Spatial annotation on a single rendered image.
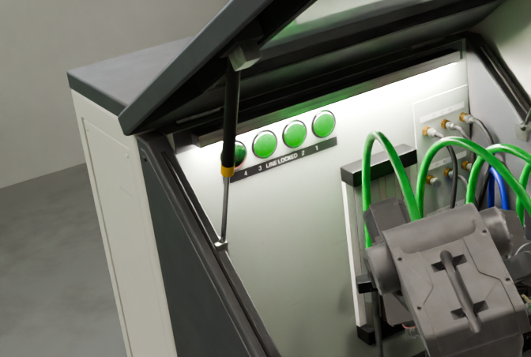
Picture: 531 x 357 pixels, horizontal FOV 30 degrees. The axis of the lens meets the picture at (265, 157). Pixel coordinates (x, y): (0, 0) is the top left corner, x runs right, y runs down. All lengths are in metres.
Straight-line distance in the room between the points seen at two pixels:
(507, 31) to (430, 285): 1.15
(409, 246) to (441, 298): 0.06
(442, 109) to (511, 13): 0.21
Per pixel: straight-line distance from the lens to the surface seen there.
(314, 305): 1.84
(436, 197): 1.93
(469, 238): 0.77
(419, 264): 0.76
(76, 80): 1.78
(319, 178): 1.75
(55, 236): 4.75
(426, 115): 1.85
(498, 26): 1.87
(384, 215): 1.24
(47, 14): 5.28
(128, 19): 5.42
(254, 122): 1.61
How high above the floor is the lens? 2.00
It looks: 23 degrees down
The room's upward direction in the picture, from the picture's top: 8 degrees counter-clockwise
